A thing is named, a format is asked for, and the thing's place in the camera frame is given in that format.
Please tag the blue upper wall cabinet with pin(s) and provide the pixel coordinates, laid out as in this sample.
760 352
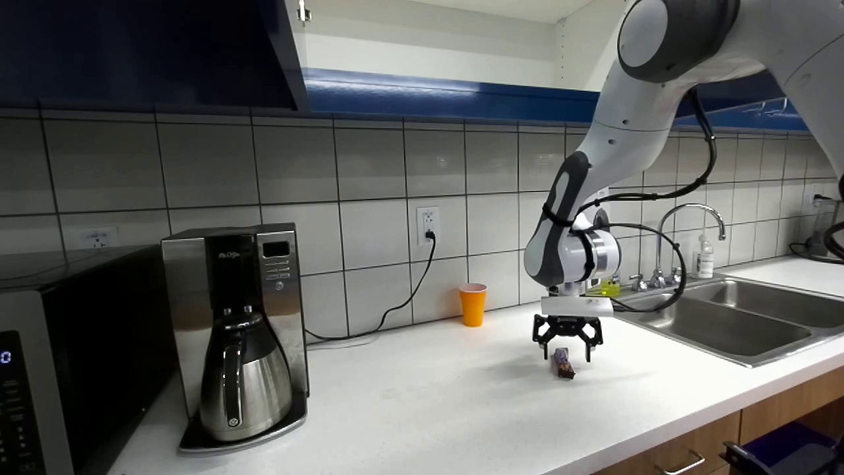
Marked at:
384 59

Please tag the orange plastic cup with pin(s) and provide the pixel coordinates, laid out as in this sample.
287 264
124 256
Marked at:
474 305

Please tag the white small soap pump bottle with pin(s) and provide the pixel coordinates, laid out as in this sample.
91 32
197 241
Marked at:
705 258

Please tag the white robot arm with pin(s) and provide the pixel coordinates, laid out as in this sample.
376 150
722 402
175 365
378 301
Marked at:
666 53

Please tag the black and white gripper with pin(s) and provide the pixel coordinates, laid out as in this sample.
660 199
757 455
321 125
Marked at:
562 261

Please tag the Snickers chocolate bar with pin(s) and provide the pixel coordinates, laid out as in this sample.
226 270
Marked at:
560 363

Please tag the black steel coffee maker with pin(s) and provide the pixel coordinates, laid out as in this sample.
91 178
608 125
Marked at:
234 268

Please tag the stainless steel double sink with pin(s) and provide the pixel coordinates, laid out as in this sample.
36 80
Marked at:
740 320

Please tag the black microwave oven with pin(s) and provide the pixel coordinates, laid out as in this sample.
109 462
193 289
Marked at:
85 346

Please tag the yellow dish soap bottle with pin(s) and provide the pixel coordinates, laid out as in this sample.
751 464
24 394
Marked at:
611 289

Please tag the white wall power outlet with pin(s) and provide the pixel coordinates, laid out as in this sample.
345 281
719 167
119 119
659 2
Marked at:
429 224

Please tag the wooden lower cabinet drawers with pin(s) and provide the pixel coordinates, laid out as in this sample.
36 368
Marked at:
698 452

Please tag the chrome kitchen faucet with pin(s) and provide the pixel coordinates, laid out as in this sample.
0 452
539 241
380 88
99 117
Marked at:
676 243

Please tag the steel coffee carafe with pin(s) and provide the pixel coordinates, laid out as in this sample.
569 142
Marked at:
247 385

